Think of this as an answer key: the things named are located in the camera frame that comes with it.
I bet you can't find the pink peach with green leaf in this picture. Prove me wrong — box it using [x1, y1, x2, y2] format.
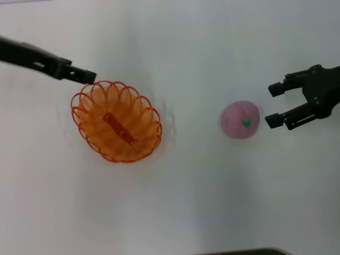
[220, 100, 261, 140]

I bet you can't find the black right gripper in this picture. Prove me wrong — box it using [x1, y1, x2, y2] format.
[265, 64, 340, 131]

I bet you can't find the dark robot body edge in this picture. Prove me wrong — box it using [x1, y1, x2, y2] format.
[196, 248, 289, 255]

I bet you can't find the orange woven plastic basket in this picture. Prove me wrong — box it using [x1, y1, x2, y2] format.
[70, 80, 163, 164]

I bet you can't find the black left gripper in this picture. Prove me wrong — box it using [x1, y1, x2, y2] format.
[0, 36, 97, 86]

